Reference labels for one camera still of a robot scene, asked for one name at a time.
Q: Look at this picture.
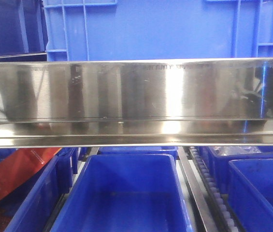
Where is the dark blue crate upper left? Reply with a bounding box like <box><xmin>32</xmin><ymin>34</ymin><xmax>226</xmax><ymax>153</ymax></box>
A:
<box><xmin>0</xmin><ymin>0</ymin><xmax>47</xmax><ymax>56</ymax></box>

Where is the stainless steel shelf beam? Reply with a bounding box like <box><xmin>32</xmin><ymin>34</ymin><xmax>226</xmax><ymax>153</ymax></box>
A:
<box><xmin>0</xmin><ymin>58</ymin><xmax>273</xmax><ymax>147</ymax></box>

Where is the large blue crate upper shelf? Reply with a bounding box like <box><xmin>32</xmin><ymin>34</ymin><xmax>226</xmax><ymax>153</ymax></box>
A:
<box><xmin>43</xmin><ymin>0</ymin><xmax>273</xmax><ymax>61</ymax></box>

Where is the blue bin right front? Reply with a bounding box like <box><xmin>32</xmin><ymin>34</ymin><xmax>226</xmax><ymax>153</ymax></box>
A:
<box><xmin>228</xmin><ymin>159</ymin><xmax>273</xmax><ymax>232</ymax></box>

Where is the roller track rail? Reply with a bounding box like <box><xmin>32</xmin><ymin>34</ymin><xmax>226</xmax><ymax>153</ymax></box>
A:
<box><xmin>177</xmin><ymin>146</ymin><xmax>244</xmax><ymax>232</ymax></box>

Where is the blue bin centre rear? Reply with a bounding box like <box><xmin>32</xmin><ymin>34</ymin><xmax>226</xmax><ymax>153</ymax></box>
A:
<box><xmin>99</xmin><ymin>146</ymin><xmax>178</xmax><ymax>160</ymax></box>

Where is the blue bin right rear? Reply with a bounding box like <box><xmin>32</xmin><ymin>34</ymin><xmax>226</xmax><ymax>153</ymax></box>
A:
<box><xmin>199</xmin><ymin>146</ymin><xmax>273</xmax><ymax>194</ymax></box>

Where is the blue bin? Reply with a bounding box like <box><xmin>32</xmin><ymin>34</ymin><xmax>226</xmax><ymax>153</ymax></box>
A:
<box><xmin>199</xmin><ymin>146</ymin><xmax>273</xmax><ymax>194</ymax></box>
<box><xmin>228</xmin><ymin>159</ymin><xmax>273</xmax><ymax>232</ymax></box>
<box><xmin>0</xmin><ymin>147</ymin><xmax>79</xmax><ymax>232</ymax></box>
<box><xmin>51</xmin><ymin>154</ymin><xmax>193</xmax><ymax>232</ymax></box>
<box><xmin>99</xmin><ymin>146</ymin><xmax>178</xmax><ymax>160</ymax></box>

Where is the red flat package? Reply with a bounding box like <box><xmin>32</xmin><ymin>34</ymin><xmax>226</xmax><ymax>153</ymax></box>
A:
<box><xmin>0</xmin><ymin>147</ymin><xmax>61</xmax><ymax>200</ymax></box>

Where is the blue bin left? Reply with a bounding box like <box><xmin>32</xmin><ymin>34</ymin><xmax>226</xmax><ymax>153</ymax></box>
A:
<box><xmin>0</xmin><ymin>147</ymin><xmax>79</xmax><ymax>232</ymax></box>

